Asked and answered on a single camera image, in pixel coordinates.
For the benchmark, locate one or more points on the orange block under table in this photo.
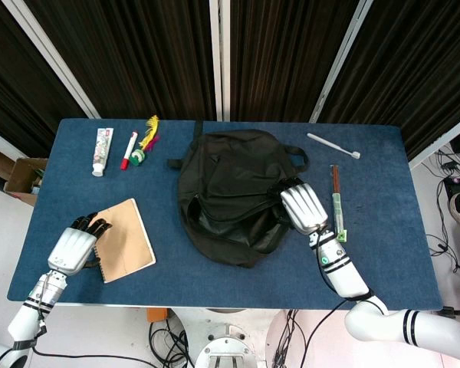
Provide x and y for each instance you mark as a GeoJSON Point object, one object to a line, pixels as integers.
{"type": "Point", "coordinates": [156, 315]}

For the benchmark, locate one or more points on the black fabric bag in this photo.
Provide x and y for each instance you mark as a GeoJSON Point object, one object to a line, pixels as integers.
{"type": "Point", "coordinates": [230, 184]}

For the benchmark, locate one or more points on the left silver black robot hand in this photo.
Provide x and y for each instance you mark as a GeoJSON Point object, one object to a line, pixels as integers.
{"type": "Point", "coordinates": [71, 249]}

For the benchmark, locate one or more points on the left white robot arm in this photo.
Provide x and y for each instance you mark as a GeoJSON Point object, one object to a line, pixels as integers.
{"type": "Point", "coordinates": [30, 310]}

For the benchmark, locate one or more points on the cardboard box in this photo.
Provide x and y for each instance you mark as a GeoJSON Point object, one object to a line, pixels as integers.
{"type": "Point", "coordinates": [23, 174]}

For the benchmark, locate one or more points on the brown chopsticks in green wrapper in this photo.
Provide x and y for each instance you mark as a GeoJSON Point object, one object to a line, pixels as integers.
{"type": "Point", "coordinates": [337, 207]}

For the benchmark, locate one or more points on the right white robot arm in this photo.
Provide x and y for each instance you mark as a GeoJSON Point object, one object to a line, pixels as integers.
{"type": "Point", "coordinates": [345, 276]}

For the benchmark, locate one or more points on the red white marker pen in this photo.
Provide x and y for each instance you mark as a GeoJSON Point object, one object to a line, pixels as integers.
{"type": "Point", "coordinates": [129, 151]}

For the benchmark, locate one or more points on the white robot torso base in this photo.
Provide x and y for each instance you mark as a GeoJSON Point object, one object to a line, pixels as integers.
{"type": "Point", "coordinates": [226, 337]}

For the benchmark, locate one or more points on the white partition frame post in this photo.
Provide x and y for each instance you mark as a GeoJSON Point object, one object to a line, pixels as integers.
{"type": "Point", "coordinates": [219, 57]}
{"type": "Point", "coordinates": [53, 57]}
{"type": "Point", "coordinates": [341, 57]}
{"type": "Point", "coordinates": [441, 142]}

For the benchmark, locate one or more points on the beige spiral notebook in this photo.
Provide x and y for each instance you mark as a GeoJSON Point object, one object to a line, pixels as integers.
{"type": "Point", "coordinates": [124, 237]}

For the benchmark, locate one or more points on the blue table mat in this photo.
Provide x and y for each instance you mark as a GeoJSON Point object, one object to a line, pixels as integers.
{"type": "Point", "coordinates": [214, 283]}

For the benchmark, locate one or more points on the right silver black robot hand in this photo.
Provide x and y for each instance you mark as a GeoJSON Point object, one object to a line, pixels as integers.
{"type": "Point", "coordinates": [303, 207]}

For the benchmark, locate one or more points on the white toothpaste tube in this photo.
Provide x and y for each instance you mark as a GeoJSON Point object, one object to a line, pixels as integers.
{"type": "Point", "coordinates": [101, 149]}

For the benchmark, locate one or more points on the white toothbrush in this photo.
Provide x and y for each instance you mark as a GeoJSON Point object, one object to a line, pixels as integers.
{"type": "Point", "coordinates": [331, 145]}

